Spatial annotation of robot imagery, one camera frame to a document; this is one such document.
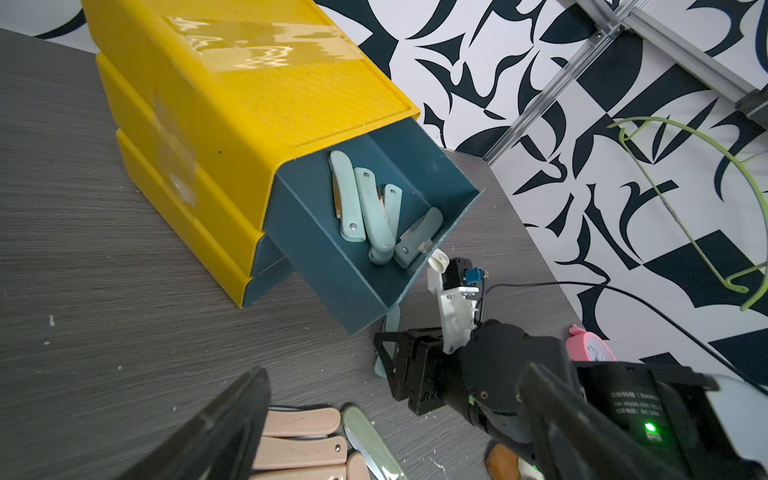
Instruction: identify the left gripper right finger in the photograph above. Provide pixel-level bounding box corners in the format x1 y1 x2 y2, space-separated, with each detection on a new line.
519 364 678 479

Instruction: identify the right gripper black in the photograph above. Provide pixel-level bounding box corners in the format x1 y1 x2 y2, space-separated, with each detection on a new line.
374 320 579 465

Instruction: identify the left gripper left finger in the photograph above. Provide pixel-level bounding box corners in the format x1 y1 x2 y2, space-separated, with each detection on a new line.
120 367 271 479

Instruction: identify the teal folding knife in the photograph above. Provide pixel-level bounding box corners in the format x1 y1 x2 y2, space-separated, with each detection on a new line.
374 304 401 379
383 184 402 240
329 150 367 243
394 207 443 269
354 167 396 266

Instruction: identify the teal drawer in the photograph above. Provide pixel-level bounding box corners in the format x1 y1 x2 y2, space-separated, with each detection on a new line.
264 118 480 334

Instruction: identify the yellow teal drawer cabinet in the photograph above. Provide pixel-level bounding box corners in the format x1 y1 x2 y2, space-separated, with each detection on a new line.
82 1 419 306

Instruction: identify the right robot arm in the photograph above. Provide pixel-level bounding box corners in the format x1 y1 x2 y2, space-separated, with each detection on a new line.
374 320 767 479

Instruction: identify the pink folding knife top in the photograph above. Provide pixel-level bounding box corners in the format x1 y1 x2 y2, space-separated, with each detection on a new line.
262 407 341 438

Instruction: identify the pink alarm clock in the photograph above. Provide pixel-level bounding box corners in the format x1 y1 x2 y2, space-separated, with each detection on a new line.
565 325 616 362

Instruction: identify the brown white plush toy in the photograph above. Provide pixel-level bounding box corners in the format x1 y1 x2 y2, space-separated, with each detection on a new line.
485 443 543 480

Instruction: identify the pink folding knife upright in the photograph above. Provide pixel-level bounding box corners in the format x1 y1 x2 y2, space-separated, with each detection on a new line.
346 452 370 480

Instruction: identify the olive folding knife right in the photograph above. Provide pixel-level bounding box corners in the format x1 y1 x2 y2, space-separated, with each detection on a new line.
341 404 408 480

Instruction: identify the green hanging hoop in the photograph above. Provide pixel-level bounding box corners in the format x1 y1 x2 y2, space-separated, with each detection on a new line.
609 116 767 311

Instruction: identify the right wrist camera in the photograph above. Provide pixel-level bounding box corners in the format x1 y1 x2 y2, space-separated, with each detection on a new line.
427 249 487 355

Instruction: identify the aluminium frame rail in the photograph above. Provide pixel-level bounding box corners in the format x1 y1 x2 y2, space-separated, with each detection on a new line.
484 1 767 163

